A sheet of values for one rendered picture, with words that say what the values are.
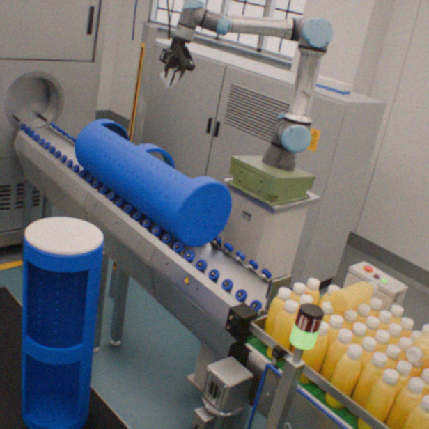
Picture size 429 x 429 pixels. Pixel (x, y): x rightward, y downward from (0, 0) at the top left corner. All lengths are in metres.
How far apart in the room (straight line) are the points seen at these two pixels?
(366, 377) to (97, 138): 1.65
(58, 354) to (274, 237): 1.01
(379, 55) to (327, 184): 1.58
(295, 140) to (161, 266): 0.74
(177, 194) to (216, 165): 2.10
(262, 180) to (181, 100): 2.30
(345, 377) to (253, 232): 0.98
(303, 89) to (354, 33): 2.41
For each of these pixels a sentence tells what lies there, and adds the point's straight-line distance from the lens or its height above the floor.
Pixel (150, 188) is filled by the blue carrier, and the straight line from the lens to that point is 2.18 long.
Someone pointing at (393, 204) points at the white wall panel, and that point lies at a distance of 4.71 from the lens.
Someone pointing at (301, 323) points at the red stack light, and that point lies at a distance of 1.32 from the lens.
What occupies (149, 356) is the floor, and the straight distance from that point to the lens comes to 3.07.
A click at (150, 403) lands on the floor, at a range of 2.80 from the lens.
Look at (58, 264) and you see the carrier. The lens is 1.86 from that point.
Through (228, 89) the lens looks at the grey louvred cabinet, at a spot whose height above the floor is 1.26.
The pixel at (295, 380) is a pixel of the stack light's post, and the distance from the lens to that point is 1.44.
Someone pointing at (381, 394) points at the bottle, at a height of 1.05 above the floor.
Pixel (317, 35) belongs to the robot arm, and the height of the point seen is 1.84.
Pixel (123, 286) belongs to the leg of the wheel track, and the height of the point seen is 0.40.
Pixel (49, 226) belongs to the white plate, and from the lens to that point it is 2.01.
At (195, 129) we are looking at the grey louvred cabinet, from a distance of 4.29.
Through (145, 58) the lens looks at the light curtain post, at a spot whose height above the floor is 1.52.
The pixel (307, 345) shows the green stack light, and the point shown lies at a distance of 1.35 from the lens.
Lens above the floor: 1.92
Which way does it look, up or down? 23 degrees down
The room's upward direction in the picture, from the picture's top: 11 degrees clockwise
